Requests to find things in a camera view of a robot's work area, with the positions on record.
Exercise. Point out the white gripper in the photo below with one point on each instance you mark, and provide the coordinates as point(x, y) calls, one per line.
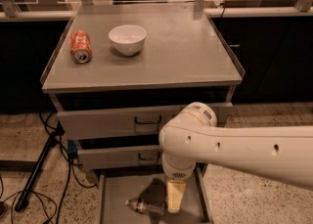
point(178, 172)

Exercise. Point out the clear plastic water bottle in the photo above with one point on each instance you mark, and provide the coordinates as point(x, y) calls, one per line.
point(146, 207)

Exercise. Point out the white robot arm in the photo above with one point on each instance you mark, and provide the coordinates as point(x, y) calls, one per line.
point(284, 154)

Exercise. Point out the grey middle drawer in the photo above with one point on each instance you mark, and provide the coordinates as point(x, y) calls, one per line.
point(105, 158)

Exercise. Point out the grey drawer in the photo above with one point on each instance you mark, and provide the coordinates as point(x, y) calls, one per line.
point(95, 124)
point(105, 158)
point(118, 185)

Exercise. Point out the grey bottom drawer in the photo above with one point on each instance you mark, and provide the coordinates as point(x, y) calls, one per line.
point(118, 185)

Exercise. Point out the grey top drawer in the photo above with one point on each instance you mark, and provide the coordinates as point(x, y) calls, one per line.
point(95, 124)

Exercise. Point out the grey drawer cabinet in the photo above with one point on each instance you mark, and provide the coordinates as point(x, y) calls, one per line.
point(183, 60)

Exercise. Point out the white ceramic bowl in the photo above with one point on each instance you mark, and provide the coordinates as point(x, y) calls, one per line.
point(128, 39)

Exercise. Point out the orange soda can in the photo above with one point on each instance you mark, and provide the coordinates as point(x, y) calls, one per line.
point(80, 47)

